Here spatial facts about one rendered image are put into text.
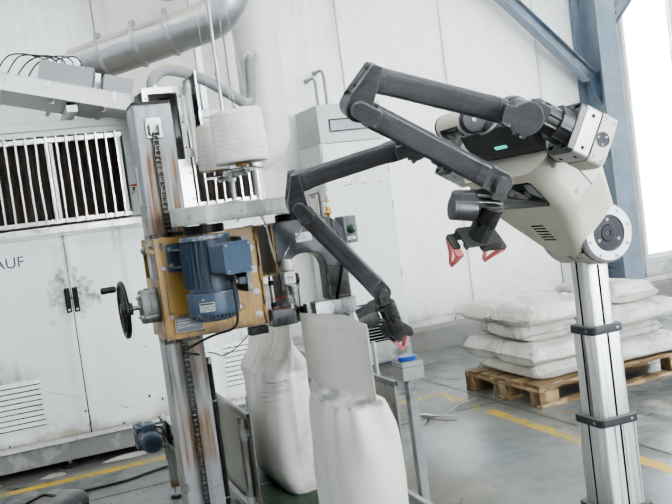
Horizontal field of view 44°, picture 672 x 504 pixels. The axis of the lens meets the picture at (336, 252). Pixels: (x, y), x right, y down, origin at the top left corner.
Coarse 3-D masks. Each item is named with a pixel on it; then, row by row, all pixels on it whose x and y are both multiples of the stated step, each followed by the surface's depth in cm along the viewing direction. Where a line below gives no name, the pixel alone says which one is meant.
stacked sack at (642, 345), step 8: (640, 336) 543; (648, 336) 540; (656, 336) 539; (664, 336) 539; (624, 344) 528; (632, 344) 529; (640, 344) 530; (648, 344) 531; (656, 344) 534; (664, 344) 536; (624, 352) 524; (632, 352) 527; (640, 352) 529; (648, 352) 532; (656, 352) 535; (624, 360) 528
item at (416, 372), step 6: (396, 360) 272; (414, 360) 268; (420, 360) 268; (396, 366) 269; (402, 366) 266; (408, 366) 266; (414, 366) 267; (420, 366) 268; (396, 372) 270; (402, 372) 266; (408, 372) 267; (414, 372) 267; (420, 372) 268; (396, 378) 271; (402, 378) 267; (408, 378) 267; (414, 378) 267
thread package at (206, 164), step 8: (200, 128) 266; (208, 128) 265; (200, 136) 267; (208, 136) 265; (200, 144) 267; (208, 144) 265; (200, 152) 267; (208, 152) 265; (200, 160) 268; (208, 160) 265; (200, 168) 268; (208, 168) 266; (216, 168) 265; (224, 168) 266
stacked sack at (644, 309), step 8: (656, 296) 555; (664, 296) 551; (616, 304) 542; (624, 304) 538; (632, 304) 535; (640, 304) 534; (648, 304) 535; (656, 304) 537; (664, 304) 538; (616, 312) 524; (624, 312) 524; (632, 312) 526; (640, 312) 530; (648, 312) 533; (656, 312) 535; (664, 312) 538; (576, 320) 549; (616, 320) 522; (624, 320) 525; (632, 320) 527; (640, 320) 533
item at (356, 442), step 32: (320, 320) 253; (352, 320) 235; (320, 352) 237; (352, 352) 225; (320, 384) 241; (352, 384) 227; (320, 416) 243; (352, 416) 225; (384, 416) 226; (320, 448) 246; (352, 448) 225; (384, 448) 225; (320, 480) 247; (352, 480) 226; (384, 480) 224
